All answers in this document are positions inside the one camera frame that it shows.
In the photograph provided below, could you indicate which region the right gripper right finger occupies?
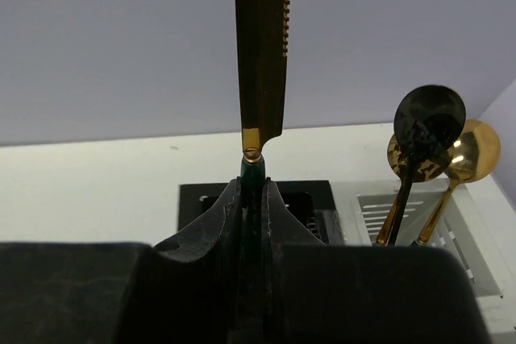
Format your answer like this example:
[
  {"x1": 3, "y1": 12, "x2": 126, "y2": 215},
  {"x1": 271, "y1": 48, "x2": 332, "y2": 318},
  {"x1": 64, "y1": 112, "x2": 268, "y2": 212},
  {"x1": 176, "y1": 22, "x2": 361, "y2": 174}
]
[{"x1": 262, "y1": 181, "x2": 491, "y2": 343}]

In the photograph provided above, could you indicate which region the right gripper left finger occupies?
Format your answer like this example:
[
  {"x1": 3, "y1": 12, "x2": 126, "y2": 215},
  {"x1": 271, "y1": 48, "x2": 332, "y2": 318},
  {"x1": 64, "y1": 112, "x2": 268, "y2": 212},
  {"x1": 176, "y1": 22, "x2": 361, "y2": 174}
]
[{"x1": 1, "y1": 179, "x2": 242, "y2": 343}]

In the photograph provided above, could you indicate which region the black spoon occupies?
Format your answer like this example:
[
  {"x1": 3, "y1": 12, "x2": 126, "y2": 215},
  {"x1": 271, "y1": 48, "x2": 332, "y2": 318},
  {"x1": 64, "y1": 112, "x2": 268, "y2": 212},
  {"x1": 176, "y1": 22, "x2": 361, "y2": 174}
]
[{"x1": 386, "y1": 85, "x2": 468, "y2": 247}]

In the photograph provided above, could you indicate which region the gold knife green handle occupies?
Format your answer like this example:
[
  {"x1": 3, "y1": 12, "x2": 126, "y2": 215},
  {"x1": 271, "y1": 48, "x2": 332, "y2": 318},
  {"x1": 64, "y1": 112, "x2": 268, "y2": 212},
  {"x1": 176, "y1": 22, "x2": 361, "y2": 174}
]
[{"x1": 235, "y1": 0, "x2": 290, "y2": 256}]

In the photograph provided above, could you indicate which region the black utensil container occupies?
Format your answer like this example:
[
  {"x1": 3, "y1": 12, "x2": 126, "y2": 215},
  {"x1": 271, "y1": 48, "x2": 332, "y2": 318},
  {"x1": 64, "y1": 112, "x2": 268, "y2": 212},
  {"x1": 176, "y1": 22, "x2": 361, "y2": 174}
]
[{"x1": 177, "y1": 180, "x2": 344, "y2": 245}]

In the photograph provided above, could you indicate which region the white utensil container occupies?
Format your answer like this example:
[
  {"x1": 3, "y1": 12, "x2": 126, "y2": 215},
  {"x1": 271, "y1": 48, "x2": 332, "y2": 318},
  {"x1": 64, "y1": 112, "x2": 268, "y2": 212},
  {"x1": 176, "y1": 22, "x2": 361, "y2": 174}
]
[{"x1": 331, "y1": 177, "x2": 515, "y2": 343}]

